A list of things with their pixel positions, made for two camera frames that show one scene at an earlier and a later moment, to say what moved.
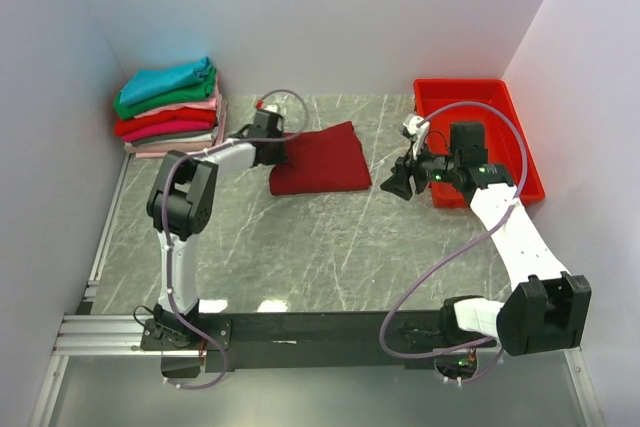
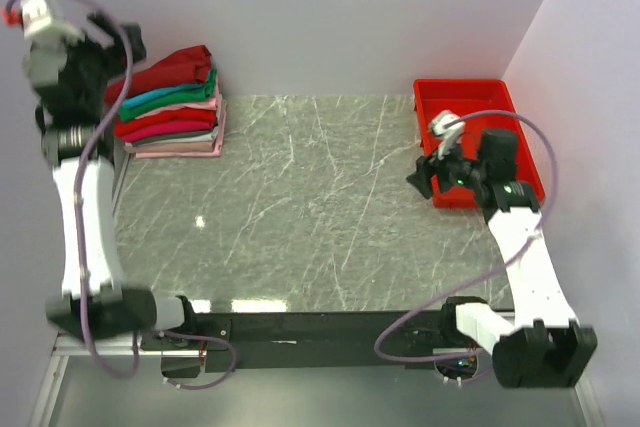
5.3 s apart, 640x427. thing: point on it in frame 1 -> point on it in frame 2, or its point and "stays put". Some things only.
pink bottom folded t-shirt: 217,142 stays put
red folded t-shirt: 173,117 stays put
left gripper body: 278,155 -> 99,64
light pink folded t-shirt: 203,105 stays put
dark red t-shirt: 321,161 -> 191,65
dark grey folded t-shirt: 171,139 stays put
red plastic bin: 502,141 stays put
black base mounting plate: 307,341 stays put
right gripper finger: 399,183 -> 421,179
